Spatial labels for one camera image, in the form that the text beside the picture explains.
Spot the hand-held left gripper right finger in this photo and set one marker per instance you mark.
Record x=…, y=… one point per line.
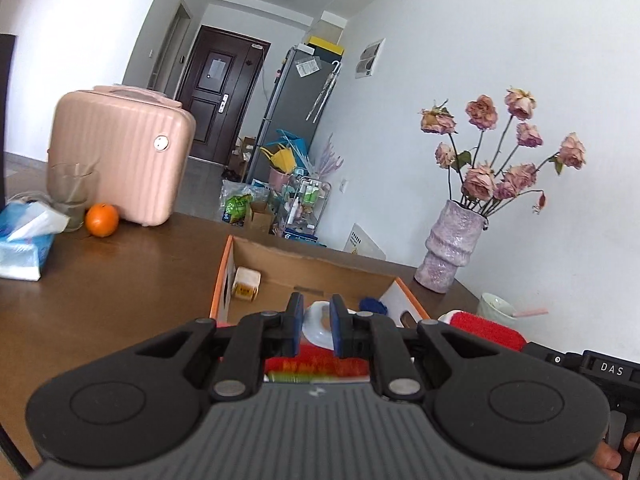
x=337, y=325

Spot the clear folded umbrella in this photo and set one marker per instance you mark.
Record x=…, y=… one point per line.
x=324, y=91

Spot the pink ribbed suitcase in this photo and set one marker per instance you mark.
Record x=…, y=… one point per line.
x=120, y=150

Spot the orange fruit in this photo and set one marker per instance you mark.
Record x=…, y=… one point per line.
x=102, y=220

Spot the white wall panel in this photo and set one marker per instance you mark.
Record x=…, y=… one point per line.
x=370, y=58

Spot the clear drinking glass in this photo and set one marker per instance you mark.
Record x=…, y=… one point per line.
x=70, y=195

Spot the paper sheet on refrigerator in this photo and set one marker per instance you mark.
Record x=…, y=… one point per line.
x=307, y=66

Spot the blue white tissue pack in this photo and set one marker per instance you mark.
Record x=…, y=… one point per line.
x=22, y=250

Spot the pink spoon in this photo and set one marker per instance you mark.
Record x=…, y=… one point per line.
x=530, y=312

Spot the person's right hand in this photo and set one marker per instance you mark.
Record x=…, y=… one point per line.
x=604, y=456

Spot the dried pink roses bouquet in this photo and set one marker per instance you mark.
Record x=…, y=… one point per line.
x=480, y=180

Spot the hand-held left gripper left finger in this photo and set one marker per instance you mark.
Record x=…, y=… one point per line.
x=295, y=317

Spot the grey refrigerator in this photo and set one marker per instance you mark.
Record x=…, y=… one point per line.
x=290, y=110

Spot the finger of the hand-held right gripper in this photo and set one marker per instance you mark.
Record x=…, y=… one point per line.
x=555, y=358

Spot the pale green bowl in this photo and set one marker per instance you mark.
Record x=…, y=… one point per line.
x=492, y=307

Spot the white leaning board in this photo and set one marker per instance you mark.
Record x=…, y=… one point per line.
x=364, y=246

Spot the red scrub sponge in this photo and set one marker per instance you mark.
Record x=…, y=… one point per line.
x=482, y=329

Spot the dark brown door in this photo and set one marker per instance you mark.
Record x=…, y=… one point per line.
x=217, y=105

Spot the yellow black box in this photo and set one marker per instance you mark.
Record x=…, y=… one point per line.
x=325, y=46

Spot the speckled purple vase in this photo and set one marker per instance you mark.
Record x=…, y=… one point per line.
x=447, y=250

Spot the dried lavender bunch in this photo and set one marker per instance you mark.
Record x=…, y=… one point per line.
x=330, y=160

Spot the blue round lid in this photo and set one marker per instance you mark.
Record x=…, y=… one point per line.
x=373, y=305

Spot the blue bag with yellow items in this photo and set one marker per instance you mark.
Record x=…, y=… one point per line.
x=282, y=152

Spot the pink bucket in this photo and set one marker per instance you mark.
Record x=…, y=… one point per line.
x=279, y=177

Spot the green plastic bag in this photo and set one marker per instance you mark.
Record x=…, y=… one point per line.
x=237, y=206

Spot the small yellow white jar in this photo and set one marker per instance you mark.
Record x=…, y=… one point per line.
x=246, y=285

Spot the red cardboard box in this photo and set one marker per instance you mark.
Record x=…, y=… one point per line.
x=320, y=270

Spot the white round jar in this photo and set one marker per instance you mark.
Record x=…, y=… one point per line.
x=315, y=329

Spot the small brown carton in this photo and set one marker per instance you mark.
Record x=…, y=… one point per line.
x=260, y=219

